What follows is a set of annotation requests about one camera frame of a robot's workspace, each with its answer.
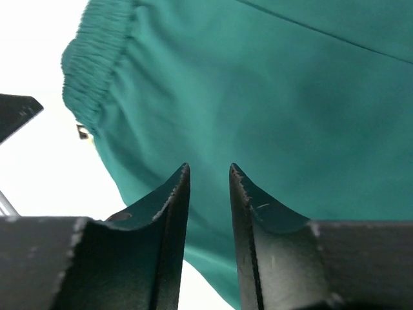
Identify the teal green shorts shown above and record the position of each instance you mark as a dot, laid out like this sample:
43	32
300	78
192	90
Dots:
313	99

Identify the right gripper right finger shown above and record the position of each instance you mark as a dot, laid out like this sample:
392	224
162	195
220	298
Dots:
288	261

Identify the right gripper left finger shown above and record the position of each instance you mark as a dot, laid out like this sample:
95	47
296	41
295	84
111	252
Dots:
133	260

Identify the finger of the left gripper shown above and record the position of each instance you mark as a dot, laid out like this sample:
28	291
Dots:
16	111

